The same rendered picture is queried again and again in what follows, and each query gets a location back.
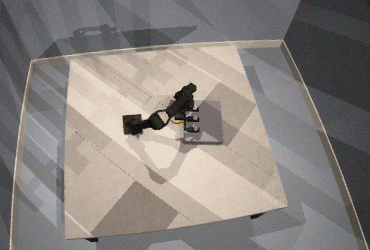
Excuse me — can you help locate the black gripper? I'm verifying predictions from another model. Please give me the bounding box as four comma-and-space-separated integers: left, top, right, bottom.
175, 103, 186, 121

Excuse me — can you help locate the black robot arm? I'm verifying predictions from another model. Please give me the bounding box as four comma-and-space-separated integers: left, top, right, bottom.
125, 83, 197, 136

